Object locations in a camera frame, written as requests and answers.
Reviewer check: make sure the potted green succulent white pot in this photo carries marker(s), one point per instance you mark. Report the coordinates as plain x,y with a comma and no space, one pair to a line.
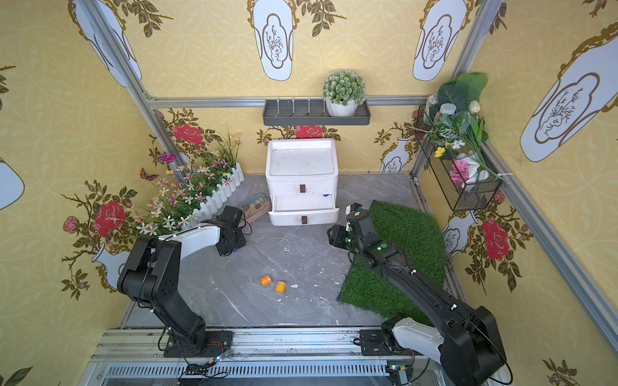
343,93

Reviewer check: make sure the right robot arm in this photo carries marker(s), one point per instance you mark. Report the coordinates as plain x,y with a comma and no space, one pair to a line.
465,342

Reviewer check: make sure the grey wall shelf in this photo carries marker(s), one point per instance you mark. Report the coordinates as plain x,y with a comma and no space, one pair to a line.
307,111

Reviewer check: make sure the yellow-orange paint can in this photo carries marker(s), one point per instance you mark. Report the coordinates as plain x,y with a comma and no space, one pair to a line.
280,287

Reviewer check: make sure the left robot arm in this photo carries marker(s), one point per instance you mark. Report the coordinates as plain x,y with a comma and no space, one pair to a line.
151,278

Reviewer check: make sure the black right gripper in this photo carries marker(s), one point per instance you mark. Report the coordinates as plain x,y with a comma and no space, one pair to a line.
339,234

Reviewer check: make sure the pink tray with sand and stones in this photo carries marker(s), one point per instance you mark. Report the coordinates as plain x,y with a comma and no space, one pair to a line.
256,207

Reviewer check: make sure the white picket fence flower planter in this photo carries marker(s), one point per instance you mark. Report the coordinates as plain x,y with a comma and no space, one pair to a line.
206,184

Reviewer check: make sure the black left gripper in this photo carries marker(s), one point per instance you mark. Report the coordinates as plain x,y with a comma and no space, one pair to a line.
232,240

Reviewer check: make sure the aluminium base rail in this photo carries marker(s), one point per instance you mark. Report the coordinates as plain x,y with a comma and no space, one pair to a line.
252,353

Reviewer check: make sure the artificial plants in basket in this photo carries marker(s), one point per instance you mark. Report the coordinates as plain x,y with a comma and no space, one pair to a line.
457,130

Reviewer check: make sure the white three-drawer cabinet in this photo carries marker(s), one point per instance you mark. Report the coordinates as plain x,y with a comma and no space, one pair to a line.
302,179

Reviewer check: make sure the green artificial grass mat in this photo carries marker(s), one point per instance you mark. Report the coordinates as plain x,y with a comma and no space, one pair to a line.
417,236

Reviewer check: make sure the black wire wall basket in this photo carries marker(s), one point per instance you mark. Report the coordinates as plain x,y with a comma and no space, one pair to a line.
458,199

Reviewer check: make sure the orange paint can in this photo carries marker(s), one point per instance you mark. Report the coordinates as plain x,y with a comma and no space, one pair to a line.
266,280

